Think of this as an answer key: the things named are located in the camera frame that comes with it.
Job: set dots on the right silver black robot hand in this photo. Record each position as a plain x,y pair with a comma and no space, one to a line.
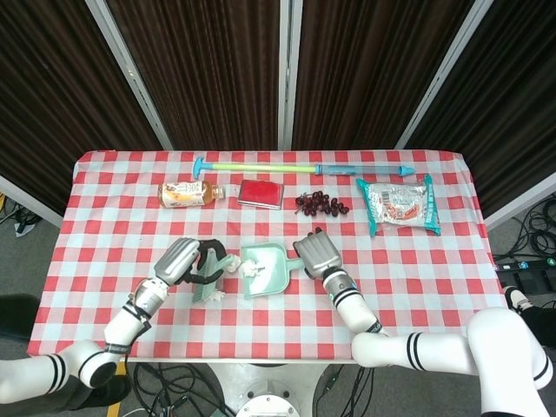
319,254

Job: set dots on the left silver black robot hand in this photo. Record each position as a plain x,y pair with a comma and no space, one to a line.
178,260

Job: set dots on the green hand broom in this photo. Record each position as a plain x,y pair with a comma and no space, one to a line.
208,289

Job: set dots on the green plastic dustpan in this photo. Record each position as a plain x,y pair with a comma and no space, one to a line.
265,286

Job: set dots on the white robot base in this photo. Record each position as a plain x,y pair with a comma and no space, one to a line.
269,386

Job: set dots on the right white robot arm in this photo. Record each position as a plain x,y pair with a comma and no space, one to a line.
434,347

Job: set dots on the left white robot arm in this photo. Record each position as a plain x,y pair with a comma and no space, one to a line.
121,330

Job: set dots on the dark red grape bunch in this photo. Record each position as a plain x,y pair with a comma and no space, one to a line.
319,204

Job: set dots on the amber tea bottle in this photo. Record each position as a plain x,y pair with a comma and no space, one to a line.
187,194

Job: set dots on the red ink pad tin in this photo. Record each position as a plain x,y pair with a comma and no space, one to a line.
260,193

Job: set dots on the red white checkered tablecloth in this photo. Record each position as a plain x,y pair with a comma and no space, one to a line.
278,330

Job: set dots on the teal clear snack bag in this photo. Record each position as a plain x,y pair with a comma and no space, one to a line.
399,206

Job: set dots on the long blue-yellow stick toy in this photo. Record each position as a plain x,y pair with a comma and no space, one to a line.
260,167

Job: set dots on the white black sneaker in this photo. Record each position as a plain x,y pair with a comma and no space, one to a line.
514,299

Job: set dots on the white partition post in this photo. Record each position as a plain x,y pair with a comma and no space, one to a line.
290,74
130,74
447,74

